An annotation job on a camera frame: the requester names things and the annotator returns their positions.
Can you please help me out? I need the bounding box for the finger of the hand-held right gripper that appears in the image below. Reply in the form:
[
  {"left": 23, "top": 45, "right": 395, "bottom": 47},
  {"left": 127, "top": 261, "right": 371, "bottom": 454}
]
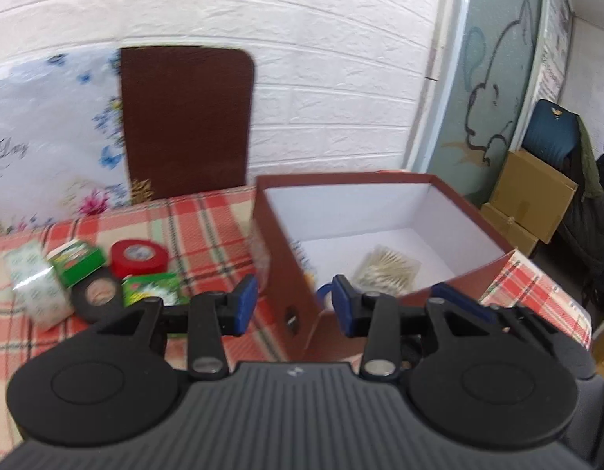
[{"left": 431, "top": 281, "right": 532, "bottom": 341}]

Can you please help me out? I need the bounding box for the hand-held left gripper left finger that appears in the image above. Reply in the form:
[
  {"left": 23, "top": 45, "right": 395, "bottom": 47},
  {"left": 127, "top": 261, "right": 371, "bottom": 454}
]
[{"left": 93, "top": 274, "right": 260, "bottom": 381}]

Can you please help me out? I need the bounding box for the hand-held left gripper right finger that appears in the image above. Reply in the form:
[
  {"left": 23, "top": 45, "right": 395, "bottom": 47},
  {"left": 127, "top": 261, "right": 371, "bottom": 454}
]
[{"left": 331, "top": 274, "right": 485, "bottom": 381}]

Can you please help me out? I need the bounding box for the brown cardboard box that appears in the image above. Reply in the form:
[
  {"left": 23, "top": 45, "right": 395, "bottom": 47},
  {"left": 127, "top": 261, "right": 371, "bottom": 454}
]
[{"left": 253, "top": 170, "right": 520, "bottom": 363}]

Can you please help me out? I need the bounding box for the green small box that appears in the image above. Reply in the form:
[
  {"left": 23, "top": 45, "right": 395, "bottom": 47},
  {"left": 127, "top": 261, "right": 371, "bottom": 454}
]
[
  {"left": 47, "top": 239, "right": 107, "bottom": 289},
  {"left": 122, "top": 273, "right": 190, "bottom": 307}
]

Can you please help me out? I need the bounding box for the red tape roll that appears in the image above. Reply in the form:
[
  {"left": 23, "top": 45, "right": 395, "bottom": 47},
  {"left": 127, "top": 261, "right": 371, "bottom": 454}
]
[{"left": 109, "top": 240, "right": 166, "bottom": 279}]

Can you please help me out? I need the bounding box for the black tape roll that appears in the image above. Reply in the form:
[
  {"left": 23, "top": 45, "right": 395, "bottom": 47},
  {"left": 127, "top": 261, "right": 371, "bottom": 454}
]
[{"left": 71, "top": 274, "right": 124, "bottom": 325}]

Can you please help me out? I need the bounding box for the white green patterned tissue packet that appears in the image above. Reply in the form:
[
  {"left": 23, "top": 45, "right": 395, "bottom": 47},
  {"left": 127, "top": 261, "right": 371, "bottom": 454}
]
[{"left": 5, "top": 241, "right": 74, "bottom": 331}]

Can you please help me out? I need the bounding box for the pack of cotton swabs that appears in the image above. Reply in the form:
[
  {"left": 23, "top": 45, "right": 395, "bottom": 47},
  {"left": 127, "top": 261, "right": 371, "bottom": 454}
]
[{"left": 355, "top": 245, "right": 422, "bottom": 297}]

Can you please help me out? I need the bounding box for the flat cardboard carton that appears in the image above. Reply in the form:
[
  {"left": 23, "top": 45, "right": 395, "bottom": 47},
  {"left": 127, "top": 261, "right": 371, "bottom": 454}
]
[{"left": 479, "top": 203, "right": 540, "bottom": 258}]

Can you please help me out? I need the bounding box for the red plaid tablecloth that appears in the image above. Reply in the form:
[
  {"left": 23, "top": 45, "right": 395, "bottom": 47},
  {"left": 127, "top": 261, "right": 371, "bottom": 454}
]
[{"left": 0, "top": 187, "right": 593, "bottom": 456}]

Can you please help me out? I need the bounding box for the large cardboard carton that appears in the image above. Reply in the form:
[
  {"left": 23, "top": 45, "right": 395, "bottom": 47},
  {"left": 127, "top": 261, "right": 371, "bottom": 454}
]
[{"left": 490, "top": 149, "right": 579, "bottom": 244}]

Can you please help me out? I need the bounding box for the dark jacket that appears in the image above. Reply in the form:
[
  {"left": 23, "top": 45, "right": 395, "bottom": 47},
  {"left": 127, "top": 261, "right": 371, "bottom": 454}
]
[{"left": 559, "top": 115, "right": 604, "bottom": 309}]

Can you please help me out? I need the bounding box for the blue chair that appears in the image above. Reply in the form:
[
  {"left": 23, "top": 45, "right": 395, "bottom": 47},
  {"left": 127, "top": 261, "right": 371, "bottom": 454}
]
[{"left": 521, "top": 99, "right": 584, "bottom": 157}]

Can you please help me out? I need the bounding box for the frosted glass door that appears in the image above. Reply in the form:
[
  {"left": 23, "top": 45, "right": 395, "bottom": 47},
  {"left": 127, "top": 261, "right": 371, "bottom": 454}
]
[{"left": 404, "top": 0, "right": 550, "bottom": 206}]

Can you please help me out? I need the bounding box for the brown board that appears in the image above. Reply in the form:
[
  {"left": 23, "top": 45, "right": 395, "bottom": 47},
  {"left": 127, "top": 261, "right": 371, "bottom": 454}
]
[{"left": 120, "top": 46, "right": 256, "bottom": 202}]

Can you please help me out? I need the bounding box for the floral plastic sheet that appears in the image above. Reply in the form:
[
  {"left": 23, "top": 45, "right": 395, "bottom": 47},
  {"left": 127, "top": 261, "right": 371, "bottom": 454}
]
[{"left": 0, "top": 49, "right": 131, "bottom": 238}]

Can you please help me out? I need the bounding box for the white wall notice board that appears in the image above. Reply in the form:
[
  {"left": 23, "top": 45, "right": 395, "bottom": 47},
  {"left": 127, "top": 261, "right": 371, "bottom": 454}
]
[{"left": 514, "top": 0, "right": 574, "bottom": 152}]

